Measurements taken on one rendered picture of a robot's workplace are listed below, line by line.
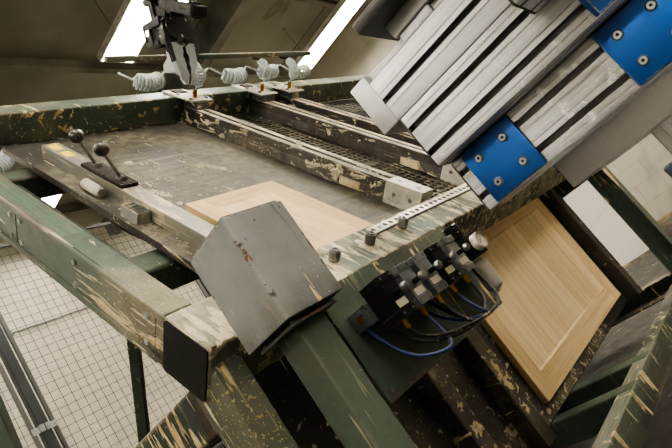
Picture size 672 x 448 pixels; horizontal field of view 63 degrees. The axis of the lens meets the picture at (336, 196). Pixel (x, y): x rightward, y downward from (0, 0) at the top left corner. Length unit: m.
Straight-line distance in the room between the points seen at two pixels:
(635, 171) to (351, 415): 5.85
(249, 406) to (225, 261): 0.25
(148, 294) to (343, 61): 6.80
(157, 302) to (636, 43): 0.81
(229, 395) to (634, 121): 0.71
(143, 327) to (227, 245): 0.32
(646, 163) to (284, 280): 5.85
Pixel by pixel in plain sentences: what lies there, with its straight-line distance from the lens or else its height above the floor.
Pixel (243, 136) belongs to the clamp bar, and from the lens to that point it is 1.99.
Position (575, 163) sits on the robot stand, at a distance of 0.88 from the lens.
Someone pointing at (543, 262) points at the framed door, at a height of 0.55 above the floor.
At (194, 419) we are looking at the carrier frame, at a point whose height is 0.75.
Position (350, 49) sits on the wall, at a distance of 7.62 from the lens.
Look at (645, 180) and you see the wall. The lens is 6.47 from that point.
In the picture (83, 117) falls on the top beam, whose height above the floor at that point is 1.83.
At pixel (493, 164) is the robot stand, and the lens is 0.81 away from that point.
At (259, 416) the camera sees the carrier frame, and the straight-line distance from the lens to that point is 0.93.
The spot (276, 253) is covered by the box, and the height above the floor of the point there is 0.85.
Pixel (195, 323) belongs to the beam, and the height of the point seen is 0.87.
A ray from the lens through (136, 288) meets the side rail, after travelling 1.05.
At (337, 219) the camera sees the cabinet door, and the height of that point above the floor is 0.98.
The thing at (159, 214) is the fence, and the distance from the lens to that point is 1.37.
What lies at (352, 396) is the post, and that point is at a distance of 0.78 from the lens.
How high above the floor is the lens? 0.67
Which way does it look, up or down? 15 degrees up
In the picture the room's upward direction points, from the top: 37 degrees counter-clockwise
